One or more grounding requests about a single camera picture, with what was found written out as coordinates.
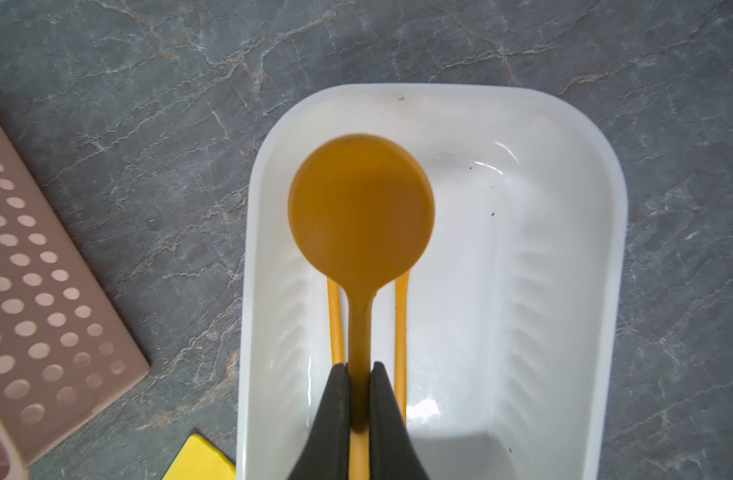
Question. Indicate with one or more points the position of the white plastic tray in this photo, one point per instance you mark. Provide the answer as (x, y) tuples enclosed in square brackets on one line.
[(511, 310)]

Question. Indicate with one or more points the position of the yellow paper napkin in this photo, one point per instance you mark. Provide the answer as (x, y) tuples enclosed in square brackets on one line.
[(200, 460)]

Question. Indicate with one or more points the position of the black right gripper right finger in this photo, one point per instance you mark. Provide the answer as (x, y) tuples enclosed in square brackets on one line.
[(392, 455)]

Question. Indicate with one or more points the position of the yellow plastic fork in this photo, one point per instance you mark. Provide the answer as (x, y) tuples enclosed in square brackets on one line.
[(336, 336)]

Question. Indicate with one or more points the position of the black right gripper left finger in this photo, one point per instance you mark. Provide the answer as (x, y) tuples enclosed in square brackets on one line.
[(327, 450)]

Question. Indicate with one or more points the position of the pink perforated basket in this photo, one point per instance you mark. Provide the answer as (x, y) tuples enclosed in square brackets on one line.
[(65, 355)]

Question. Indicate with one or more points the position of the yellow plastic knife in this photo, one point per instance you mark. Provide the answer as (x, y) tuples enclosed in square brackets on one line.
[(402, 289)]

